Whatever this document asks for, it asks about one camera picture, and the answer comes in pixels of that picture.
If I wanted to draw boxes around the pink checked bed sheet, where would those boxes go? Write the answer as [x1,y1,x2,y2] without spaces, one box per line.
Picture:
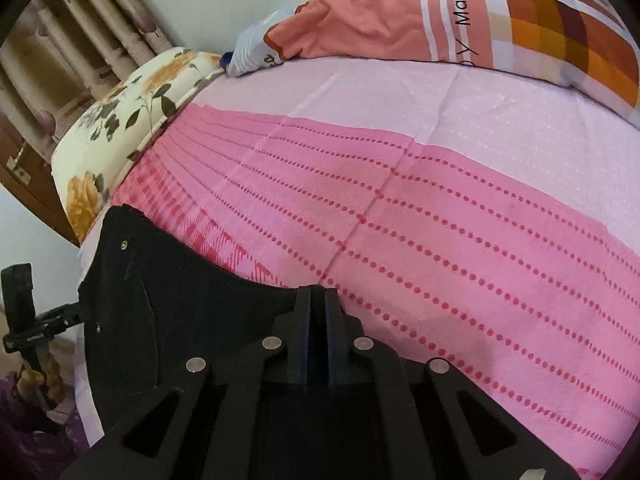
[77,52,640,480]

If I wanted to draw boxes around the beige patterned curtain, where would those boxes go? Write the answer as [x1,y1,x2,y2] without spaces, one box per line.
[0,0,173,128]

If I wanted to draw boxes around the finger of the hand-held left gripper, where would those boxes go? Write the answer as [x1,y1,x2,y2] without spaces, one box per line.
[36,303,93,333]

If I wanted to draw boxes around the orange plaid pillow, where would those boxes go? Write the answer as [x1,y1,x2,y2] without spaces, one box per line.
[227,0,640,128]

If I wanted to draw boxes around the black pants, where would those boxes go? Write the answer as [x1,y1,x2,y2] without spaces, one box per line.
[77,204,431,461]

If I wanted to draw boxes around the floral pillow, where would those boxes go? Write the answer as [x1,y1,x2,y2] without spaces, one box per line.
[50,46,226,246]

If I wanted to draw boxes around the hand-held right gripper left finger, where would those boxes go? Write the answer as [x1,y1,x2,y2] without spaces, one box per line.
[60,285,321,480]

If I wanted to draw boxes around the brown wooden cabinet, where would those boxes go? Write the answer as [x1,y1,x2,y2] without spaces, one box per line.
[0,110,81,248]

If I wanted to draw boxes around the person's left hand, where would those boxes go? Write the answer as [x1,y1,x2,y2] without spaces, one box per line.
[17,354,66,403]

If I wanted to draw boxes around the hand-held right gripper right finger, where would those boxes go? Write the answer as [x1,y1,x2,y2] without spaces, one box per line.
[322,289,581,480]

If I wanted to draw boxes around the purple patterned clothing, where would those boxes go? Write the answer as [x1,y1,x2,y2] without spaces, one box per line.
[0,375,93,480]

